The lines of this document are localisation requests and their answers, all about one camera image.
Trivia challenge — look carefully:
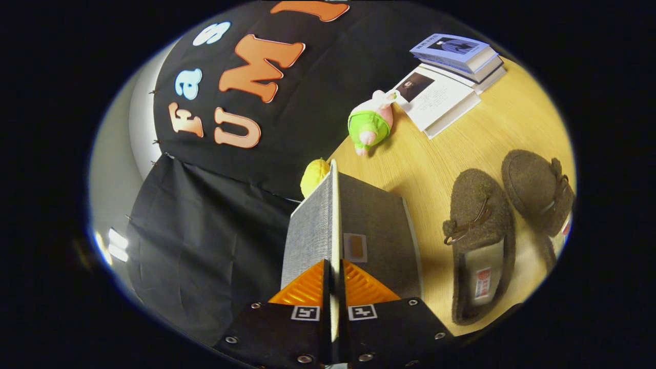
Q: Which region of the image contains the green and pink plush toy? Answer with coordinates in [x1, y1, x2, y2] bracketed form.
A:
[347, 90, 399, 156]

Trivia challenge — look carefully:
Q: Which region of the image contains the grey book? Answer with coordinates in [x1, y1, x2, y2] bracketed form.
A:
[420, 54, 504, 83]

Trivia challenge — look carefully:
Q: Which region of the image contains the white book with dark photo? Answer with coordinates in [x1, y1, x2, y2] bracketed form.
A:
[394, 67, 482, 140]

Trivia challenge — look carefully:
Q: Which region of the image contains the blue cover book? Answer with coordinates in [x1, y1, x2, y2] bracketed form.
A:
[410, 34, 499, 72]

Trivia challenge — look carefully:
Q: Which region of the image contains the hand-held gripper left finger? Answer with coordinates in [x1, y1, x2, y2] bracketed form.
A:
[213, 259, 333, 369]

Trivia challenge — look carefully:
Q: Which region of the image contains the grey fabric storage box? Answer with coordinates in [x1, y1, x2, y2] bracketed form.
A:
[281, 160, 423, 341]

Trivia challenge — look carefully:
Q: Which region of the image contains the yellow plush toy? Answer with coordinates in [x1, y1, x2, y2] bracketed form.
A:
[300, 159, 331, 199]

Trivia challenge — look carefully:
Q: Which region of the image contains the white ceiling light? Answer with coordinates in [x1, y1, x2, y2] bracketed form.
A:
[95, 228, 130, 264]

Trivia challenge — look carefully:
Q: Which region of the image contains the brown fuzzy shoe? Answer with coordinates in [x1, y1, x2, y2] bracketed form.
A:
[443, 169, 517, 326]
[501, 150, 576, 272]

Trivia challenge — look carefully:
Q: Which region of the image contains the row of black cloth clips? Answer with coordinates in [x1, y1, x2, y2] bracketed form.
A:
[126, 90, 170, 221]

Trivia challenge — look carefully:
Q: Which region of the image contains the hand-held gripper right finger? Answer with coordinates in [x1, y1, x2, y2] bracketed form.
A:
[336, 259, 454, 369]

